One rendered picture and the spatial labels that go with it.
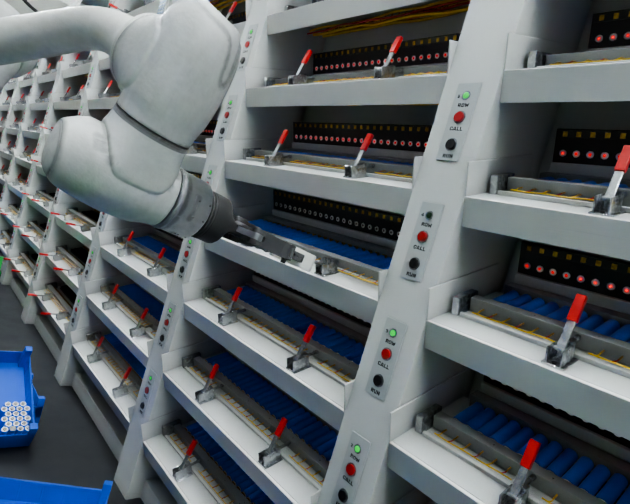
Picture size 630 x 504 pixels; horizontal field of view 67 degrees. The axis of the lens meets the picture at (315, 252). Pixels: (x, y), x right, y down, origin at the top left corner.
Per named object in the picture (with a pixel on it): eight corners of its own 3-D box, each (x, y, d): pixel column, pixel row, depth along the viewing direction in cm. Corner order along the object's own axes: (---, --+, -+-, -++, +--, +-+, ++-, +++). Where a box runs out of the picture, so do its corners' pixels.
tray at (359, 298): (377, 326, 78) (379, 271, 75) (204, 248, 122) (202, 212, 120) (450, 297, 90) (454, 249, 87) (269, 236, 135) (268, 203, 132)
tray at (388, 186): (411, 216, 77) (416, 128, 73) (225, 178, 122) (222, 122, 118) (480, 202, 90) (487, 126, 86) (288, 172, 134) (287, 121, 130)
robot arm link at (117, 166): (153, 245, 63) (205, 163, 61) (28, 198, 53) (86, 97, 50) (136, 209, 71) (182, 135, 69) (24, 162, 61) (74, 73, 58)
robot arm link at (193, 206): (164, 231, 63) (201, 246, 67) (191, 169, 63) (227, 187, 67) (138, 220, 69) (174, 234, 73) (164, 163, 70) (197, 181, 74)
